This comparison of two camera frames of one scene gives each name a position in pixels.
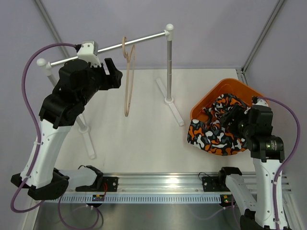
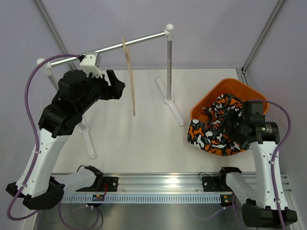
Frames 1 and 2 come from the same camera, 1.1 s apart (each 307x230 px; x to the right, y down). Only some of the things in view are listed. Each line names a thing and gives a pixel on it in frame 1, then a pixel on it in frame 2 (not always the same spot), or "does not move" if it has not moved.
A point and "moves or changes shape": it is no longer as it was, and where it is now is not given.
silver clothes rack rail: x=168 y=31 does not move
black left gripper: x=111 y=81 -> x=113 y=91
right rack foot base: x=170 y=102 does not move
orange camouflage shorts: x=212 y=137 does not move
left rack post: x=53 y=79 does not move
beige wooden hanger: x=127 y=98 moves or changes shape
